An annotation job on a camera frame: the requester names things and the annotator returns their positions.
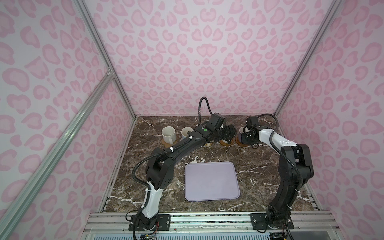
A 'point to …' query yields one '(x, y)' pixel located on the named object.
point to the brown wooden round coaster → (225, 144)
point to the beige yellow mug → (208, 144)
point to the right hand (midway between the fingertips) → (247, 139)
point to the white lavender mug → (241, 130)
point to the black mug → (229, 141)
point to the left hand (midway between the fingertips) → (234, 131)
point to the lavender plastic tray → (208, 181)
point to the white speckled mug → (169, 134)
